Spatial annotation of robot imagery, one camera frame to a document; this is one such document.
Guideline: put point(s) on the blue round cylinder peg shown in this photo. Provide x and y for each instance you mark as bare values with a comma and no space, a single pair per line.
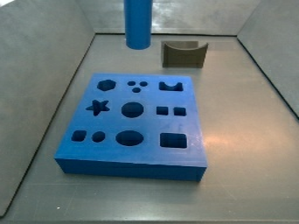
138,23

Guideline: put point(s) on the blue shape sorting block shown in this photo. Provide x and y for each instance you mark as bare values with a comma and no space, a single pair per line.
136,129

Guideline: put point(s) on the dark grey curved cradle block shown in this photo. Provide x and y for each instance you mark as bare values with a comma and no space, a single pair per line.
184,54

